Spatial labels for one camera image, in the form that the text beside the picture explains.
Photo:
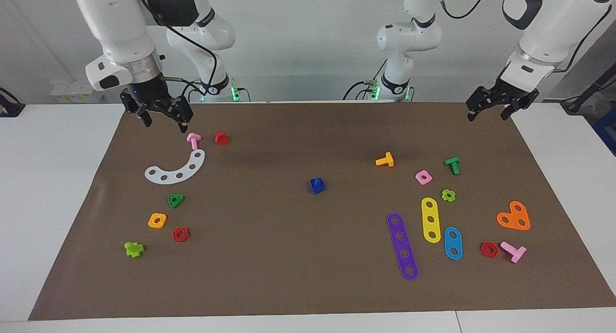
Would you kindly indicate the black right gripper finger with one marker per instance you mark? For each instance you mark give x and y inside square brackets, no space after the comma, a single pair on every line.
[183,123]
[145,117]

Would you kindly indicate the black clamp device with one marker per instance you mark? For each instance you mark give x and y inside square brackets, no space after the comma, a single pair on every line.
[9,109]

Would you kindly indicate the lime cross nut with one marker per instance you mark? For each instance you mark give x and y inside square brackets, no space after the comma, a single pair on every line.
[453,197]

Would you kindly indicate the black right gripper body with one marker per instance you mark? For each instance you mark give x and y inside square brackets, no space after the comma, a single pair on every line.
[147,95]

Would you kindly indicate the red plastic bolt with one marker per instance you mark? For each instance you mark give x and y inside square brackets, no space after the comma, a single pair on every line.
[221,138]

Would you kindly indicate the brown table mat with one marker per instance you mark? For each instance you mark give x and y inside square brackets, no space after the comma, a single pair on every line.
[288,256]

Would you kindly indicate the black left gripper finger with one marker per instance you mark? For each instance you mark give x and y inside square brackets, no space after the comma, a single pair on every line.
[507,112]
[473,112]

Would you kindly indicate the orange three-hole angle plate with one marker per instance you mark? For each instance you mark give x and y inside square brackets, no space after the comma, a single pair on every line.
[515,218]

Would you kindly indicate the pink square nut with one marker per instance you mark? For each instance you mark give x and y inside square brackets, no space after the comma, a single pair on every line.
[418,175]

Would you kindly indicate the blue triangle-head bolt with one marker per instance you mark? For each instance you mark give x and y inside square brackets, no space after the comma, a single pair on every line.
[318,191]

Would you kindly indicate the pink plastic bolt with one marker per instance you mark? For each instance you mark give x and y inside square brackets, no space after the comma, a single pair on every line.
[516,252]
[194,140]

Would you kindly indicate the yellow three-hole strip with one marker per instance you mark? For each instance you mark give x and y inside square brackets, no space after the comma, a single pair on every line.
[430,211]

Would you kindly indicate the red hexagon nut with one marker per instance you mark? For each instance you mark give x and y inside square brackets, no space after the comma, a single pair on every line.
[186,237]
[495,252]

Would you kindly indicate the orange plastic bolt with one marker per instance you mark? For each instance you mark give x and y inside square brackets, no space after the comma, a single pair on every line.
[386,160]

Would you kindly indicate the white power strip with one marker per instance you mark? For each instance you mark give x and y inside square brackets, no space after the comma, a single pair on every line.
[72,91]

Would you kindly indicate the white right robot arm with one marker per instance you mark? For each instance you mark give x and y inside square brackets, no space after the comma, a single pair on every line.
[115,25]

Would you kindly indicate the blue square nut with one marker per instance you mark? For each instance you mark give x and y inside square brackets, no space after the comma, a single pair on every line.
[313,180]

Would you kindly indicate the orange square nut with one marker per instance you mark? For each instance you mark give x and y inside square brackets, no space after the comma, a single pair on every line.
[152,224]

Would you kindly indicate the purple four-hole strip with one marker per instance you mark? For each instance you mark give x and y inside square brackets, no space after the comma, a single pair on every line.
[402,245]

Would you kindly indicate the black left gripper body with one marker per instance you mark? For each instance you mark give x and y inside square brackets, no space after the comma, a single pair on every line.
[505,92]

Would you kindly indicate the white curved perforated plate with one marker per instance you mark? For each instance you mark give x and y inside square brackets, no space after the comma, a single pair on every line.
[186,171]

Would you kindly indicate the blue storage bin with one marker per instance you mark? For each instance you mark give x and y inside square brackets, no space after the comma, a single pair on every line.
[607,131]

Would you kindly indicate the lime cross-head bolt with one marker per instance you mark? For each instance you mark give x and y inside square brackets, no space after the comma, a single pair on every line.
[133,250]

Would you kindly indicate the black stand pole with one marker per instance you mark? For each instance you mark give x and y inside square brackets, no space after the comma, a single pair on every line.
[589,93]

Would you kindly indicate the blue two-hole strip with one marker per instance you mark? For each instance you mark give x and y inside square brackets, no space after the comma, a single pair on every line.
[453,243]

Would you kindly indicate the green plastic bolt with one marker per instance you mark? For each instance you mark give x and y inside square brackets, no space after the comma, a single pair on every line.
[454,166]

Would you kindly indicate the green triangle nut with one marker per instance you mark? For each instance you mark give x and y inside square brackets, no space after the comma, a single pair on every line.
[176,205]

